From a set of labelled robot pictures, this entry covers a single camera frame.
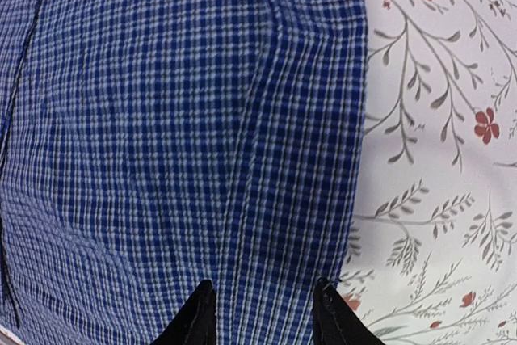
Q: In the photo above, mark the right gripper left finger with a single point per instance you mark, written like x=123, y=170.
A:
x=195, y=322

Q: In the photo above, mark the floral patterned table mat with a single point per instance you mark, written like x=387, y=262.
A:
x=431, y=256

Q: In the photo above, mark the blue plaid long sleeve shirt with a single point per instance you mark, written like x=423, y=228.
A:
x=147, y=145

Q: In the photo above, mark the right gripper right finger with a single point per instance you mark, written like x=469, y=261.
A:
x=334, y=322

